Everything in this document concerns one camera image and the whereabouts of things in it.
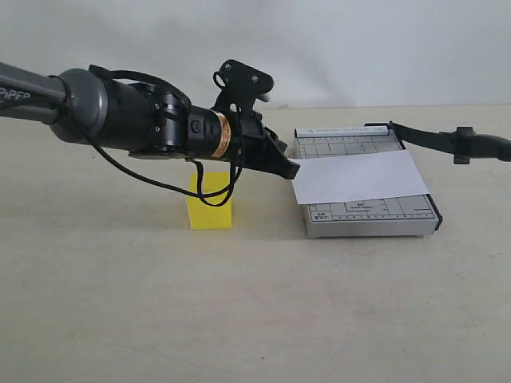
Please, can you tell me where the grey paper cutter base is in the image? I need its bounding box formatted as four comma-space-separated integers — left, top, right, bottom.
294, 123, 443, 238

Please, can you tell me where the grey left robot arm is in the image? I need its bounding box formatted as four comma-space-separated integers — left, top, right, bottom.
1, 59, 299, 180

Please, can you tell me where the yellow foam cube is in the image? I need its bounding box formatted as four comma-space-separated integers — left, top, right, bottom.
186, 172, 232, 230

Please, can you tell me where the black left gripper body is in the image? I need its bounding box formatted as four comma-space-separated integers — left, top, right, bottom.
185, 106, 288, 172

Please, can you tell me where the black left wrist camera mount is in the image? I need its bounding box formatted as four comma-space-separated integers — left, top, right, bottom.
213, 59, 275, 118

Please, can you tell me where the white paper sheet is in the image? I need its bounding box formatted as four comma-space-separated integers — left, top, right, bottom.
292, 150, 430, 205

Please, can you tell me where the black cutter blade lever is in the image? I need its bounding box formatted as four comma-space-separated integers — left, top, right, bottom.
364, 121, 510, 164

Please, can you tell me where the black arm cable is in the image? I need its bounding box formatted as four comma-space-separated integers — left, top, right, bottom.
47, 69, 244, 207

